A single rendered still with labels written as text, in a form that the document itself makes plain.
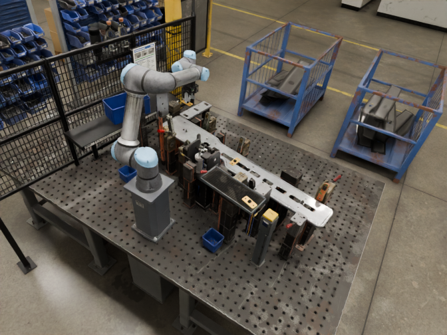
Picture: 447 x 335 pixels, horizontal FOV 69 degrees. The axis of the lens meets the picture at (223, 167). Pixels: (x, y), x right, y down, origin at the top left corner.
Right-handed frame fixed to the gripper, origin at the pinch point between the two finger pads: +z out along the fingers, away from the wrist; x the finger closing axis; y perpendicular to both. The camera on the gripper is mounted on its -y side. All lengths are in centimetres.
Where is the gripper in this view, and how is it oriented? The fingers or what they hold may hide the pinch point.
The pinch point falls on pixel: (186, 100)
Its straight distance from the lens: 229.5
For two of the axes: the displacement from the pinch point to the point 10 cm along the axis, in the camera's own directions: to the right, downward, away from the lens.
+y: 7.6, 4.9, -4.2
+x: 6.4, -4.9, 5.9
